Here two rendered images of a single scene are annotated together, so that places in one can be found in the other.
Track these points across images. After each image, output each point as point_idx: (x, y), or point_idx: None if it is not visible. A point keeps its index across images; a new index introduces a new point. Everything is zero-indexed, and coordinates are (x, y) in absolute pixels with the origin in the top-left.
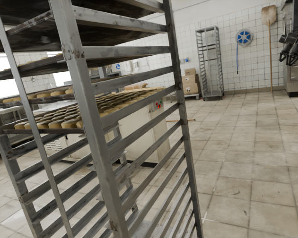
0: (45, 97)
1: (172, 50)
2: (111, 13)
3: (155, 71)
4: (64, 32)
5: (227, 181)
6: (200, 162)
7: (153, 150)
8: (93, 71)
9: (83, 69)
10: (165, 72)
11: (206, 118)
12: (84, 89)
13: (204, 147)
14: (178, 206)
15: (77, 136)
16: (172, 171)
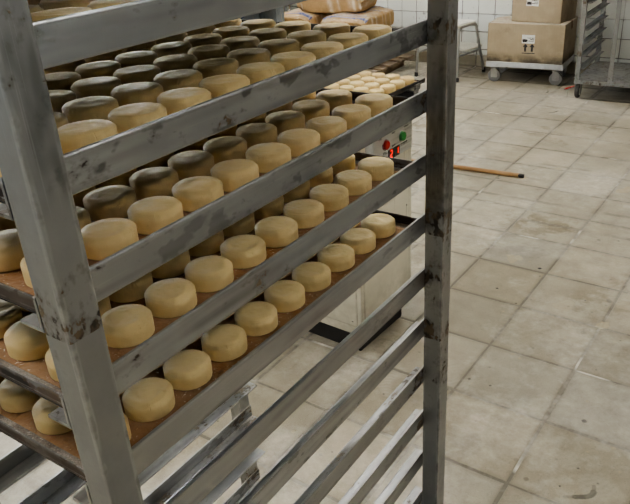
0: None
1: (434, 109)
2: None
3: (354, 209)
4: (43, 275)
5: (567, 444)
6: (498, 356)
7: (306, 455)
8: None
9: (94, 362)
10: (395, 193)
11: (566, 177)
12: (93, 418)
13: (526, 297)
14: None
15: None
16: (367, 486)
